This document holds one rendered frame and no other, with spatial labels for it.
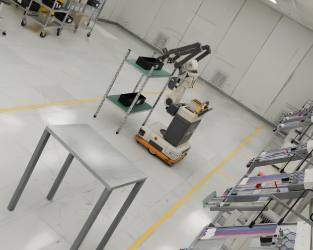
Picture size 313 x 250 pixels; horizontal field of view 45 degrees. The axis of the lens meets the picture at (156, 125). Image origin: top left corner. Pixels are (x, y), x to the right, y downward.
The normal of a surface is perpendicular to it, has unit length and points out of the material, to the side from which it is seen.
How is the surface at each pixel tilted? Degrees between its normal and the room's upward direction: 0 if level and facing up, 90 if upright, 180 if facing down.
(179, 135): 90
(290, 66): 90
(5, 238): 0
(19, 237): 0
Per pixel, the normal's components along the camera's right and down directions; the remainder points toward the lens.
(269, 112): -0.39, 0.12
